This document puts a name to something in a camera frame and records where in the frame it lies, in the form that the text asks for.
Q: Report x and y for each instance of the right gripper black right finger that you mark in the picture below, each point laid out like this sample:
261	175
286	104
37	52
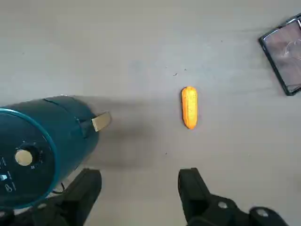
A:
195	200

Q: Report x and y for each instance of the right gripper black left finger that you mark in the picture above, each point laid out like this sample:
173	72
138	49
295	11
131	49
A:
77	195

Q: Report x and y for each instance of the clear wine glass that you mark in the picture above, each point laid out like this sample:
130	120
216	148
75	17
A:
294	50

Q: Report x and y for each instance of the green air fryer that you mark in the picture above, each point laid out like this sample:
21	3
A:
28	122

